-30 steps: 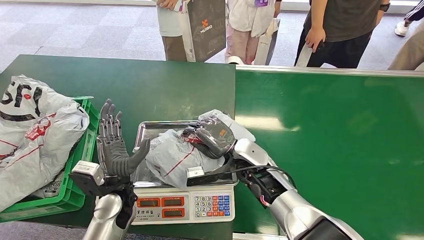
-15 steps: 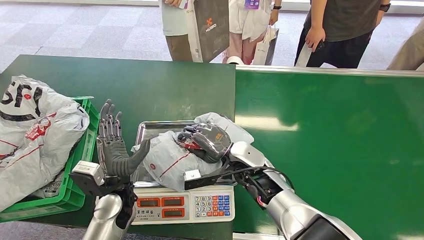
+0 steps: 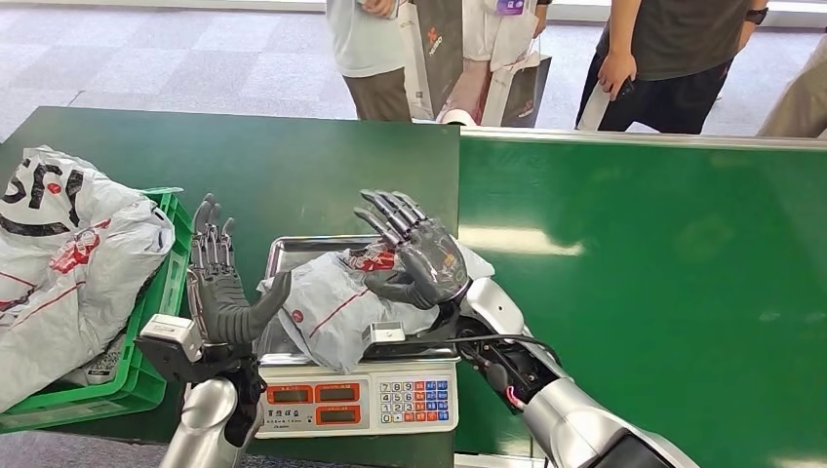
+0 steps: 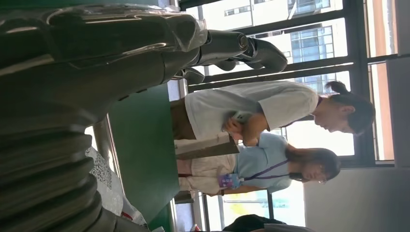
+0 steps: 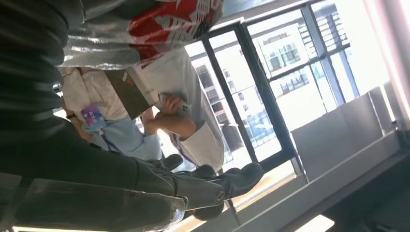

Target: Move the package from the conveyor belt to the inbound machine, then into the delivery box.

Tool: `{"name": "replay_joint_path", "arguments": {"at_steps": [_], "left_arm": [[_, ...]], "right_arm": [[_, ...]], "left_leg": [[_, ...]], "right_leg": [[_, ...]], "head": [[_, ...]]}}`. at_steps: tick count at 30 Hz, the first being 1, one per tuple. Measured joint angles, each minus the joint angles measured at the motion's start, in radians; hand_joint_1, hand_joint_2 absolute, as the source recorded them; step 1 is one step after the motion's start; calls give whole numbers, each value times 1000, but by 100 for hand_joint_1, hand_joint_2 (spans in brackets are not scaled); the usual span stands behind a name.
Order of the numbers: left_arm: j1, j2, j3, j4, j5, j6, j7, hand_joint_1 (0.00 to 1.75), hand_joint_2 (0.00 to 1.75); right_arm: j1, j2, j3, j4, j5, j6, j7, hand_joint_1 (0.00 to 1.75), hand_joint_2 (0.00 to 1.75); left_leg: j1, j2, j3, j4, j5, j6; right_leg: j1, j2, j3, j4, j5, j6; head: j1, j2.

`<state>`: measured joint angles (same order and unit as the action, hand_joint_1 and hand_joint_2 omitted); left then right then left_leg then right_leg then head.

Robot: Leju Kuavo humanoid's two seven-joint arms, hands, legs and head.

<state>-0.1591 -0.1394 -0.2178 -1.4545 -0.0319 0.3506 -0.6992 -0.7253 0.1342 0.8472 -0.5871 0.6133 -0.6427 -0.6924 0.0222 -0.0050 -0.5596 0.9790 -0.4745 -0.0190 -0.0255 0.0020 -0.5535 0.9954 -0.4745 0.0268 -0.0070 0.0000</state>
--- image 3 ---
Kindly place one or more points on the dark paper bag orange logo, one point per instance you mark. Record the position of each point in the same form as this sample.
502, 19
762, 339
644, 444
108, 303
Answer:
439, 58

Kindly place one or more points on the white conveyor roller end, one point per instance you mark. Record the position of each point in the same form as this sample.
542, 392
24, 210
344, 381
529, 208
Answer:
457, 118

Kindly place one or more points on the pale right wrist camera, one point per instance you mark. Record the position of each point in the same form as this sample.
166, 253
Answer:
385, 334

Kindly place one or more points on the white electronic scale steel tray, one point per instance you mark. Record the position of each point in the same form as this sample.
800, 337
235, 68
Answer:
362, 404

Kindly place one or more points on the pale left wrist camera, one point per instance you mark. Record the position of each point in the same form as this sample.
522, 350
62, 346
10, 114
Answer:
169, 332

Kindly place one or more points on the person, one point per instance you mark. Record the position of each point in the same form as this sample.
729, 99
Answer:
365, 45
801, 103
468, 90
672, 39

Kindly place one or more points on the green conveyor belt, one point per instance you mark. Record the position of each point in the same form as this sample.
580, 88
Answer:
646, 258

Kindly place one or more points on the dark paper bag white side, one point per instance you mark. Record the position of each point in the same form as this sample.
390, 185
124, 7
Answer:
526, 90

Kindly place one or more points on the grey courier bag black letters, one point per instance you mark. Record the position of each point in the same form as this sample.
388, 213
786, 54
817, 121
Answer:
97, 194

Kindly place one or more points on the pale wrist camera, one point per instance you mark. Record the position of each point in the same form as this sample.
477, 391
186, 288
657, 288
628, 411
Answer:
385, 334
169, 332

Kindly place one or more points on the black wristwatch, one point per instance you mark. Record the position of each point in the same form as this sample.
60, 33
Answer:
756, 15

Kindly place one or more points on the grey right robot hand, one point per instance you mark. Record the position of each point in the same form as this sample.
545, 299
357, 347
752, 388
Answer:
429, 265

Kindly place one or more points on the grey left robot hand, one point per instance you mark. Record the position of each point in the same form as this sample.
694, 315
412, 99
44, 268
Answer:
216, 303

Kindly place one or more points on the grey courier bag red print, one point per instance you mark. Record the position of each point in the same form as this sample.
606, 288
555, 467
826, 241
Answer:
329, 310
97, 303

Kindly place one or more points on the green plastic crate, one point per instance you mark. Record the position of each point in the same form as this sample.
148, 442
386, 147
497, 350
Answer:
139, 387

